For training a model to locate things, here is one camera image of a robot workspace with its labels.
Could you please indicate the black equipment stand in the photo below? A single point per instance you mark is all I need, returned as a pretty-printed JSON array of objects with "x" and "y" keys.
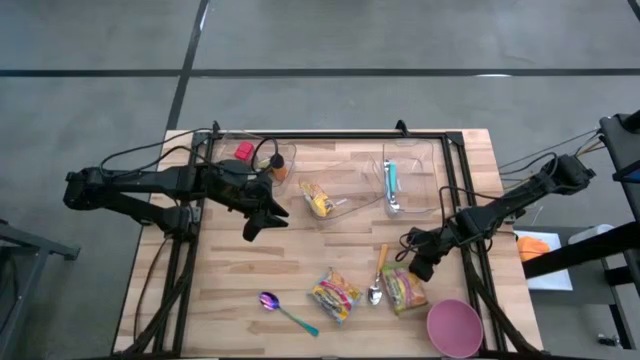
[{"x": 590, "y": 250}]

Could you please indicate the dark sauce bottle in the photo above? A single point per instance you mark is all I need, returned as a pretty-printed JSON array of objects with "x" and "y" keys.
[{"x": 263, "y": 163}]

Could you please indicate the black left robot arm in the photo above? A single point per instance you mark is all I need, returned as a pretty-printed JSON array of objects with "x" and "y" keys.
[{"x": 145, "y": 182}]

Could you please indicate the grey side table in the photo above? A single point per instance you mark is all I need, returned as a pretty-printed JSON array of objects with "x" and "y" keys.
[{"x": 30, "y": 245}]

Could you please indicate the yellow chicken ramen packet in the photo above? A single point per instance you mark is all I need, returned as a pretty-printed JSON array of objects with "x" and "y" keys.
[{"x": 317, "y": 200}]

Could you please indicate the white paper sheet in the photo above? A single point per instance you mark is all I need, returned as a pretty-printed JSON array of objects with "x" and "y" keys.
[{"x": 550, "y": 280}]

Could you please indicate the orange spice jar black lid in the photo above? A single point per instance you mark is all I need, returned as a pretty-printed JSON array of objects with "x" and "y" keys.
[{"x": 279, "y": 170}]

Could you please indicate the black aluminium table frame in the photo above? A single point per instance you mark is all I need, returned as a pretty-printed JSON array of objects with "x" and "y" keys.
[{"x": 325, "y": 135}]

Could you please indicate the pink bowl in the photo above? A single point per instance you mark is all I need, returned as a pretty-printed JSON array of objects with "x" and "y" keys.
[{"x": 455, "y": 327}]

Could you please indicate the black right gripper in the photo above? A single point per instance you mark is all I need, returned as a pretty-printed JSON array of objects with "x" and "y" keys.
[{"x": 430, "y": 242}]

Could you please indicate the red-lidded spice jar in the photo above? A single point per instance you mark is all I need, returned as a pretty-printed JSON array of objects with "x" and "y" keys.
[{"x": 244, "y": 150}]

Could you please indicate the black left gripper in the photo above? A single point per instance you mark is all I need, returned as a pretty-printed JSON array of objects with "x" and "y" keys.
[{"x": 240, "y": 185}]

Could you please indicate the orange object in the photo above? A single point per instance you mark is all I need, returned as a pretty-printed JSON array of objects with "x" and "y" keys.
[{"x": 532, "y": 248}]

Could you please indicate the green pink ramen packet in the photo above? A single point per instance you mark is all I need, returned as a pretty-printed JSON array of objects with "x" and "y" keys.
[{"x": 402, "y": 295}]

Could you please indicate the clear plastic bin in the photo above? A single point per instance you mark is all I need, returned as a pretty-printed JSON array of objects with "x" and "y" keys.
[
  {"x": 290, "y": 150},
  {"x": 420, "y": 170},
  {"x": 355, "y": 190}
]

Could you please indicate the iridescent purple spoon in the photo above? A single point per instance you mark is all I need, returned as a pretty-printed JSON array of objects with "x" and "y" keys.
[{"x": 270, "y": 301}]

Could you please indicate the white plastic container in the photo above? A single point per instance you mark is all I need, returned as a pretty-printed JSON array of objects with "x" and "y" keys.
[{"x": 590, "y": 232}]

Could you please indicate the blue Maruchan ramen packet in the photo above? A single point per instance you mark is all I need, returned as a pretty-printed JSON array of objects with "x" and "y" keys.
[{"x": 334, "y": 296}]

